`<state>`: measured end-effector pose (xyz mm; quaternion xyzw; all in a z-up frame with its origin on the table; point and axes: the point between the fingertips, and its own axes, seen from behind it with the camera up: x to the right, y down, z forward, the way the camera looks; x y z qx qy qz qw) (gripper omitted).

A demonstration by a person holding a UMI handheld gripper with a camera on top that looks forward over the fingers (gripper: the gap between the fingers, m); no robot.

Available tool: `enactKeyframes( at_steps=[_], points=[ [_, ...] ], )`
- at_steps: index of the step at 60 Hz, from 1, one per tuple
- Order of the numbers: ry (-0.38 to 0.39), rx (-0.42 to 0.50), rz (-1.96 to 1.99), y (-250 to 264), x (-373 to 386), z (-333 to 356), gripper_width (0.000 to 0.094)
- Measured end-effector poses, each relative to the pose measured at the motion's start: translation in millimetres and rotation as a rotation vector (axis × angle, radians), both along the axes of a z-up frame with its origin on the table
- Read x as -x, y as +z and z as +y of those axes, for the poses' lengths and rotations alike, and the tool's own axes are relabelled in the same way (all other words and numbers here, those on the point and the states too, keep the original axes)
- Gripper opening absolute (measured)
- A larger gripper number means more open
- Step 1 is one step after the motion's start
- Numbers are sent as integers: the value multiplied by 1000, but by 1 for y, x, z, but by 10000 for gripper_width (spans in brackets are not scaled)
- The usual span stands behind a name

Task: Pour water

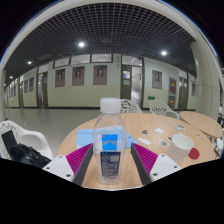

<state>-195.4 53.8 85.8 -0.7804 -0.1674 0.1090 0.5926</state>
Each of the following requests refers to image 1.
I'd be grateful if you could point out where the round patterned sticker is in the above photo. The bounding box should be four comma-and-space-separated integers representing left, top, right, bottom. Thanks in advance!
158, 139, 170, 148

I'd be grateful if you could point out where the white chair with wooden legs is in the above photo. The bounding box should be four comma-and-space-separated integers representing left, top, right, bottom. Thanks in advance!
212, 136, 224, 158

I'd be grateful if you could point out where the white paper slip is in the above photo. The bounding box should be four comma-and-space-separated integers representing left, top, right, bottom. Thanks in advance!
137, 137, 152, 146

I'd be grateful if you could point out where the white mug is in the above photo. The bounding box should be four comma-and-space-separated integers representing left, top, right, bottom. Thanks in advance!
166, 133, 195, 167

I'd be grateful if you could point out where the round ceiling lights group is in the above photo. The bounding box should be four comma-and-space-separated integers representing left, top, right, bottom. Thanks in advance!
26, 41, 168, 66

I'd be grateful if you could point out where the blue printed paper sheet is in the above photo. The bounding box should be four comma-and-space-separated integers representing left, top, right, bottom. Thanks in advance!
76, 125, 138, 150

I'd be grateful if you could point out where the dark green door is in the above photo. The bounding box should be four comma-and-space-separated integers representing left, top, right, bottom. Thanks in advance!
120, 65, 133, 101

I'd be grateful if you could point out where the framed wall portraits group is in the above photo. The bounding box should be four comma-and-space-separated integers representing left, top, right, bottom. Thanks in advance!
8, 64, 198, 98

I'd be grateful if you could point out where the flat round red coaster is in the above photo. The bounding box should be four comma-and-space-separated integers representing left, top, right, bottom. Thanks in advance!
187, 147, 201, 160

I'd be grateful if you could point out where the white plastic chair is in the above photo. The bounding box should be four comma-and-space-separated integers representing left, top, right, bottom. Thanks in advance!
0, 120, 54, 161

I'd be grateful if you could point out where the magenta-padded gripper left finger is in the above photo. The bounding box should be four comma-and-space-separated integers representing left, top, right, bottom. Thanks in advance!
42, 143, 95, 186

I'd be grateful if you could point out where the white lattice-back chair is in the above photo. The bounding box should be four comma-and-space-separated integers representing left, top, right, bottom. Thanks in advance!
149, 99, 180, 120
120, 99, 143, 114

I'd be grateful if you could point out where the round wooden side table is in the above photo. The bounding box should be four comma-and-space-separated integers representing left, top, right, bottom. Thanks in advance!
179, 110, 224, 139

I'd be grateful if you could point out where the black bag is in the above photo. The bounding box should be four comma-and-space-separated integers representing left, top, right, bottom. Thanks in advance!
0, 129, 52, 169

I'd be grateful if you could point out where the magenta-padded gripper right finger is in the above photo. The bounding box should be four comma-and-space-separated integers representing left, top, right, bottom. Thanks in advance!
130, 143, 183, 186

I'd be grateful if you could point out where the clear plastic water bottle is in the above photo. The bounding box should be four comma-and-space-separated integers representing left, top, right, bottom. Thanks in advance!
92, 97, 128, 185

